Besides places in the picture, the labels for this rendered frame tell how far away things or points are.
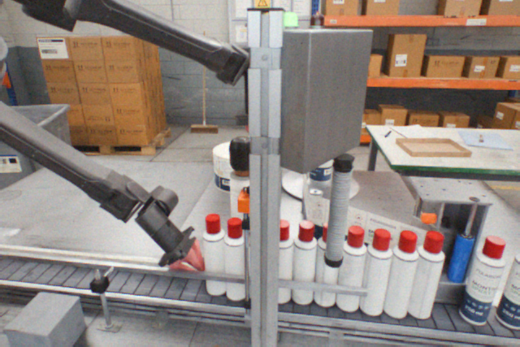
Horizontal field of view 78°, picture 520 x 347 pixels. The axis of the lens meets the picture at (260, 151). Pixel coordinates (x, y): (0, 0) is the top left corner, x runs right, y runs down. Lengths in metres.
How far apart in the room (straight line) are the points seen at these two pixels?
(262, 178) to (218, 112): 4.80
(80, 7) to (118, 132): 3.67
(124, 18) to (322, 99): 0.36
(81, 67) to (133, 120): 0.80
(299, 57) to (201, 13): 4.77
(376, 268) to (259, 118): 0.44
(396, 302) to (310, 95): 0.54
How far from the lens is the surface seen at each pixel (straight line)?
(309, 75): 0.41
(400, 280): 0.78
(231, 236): 0.72
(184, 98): 5.38
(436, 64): 4.56
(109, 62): 4.08
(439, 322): 0.88
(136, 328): 0.89
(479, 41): 5.53
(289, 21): 0.48
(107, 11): 0.62
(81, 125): 4.43
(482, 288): 0.84
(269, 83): 0.43
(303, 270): 0.75
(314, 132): 0.44
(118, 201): 0.76
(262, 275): 0.59
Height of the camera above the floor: 1.48
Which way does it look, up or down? 21 degrees down
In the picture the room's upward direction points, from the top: straight up
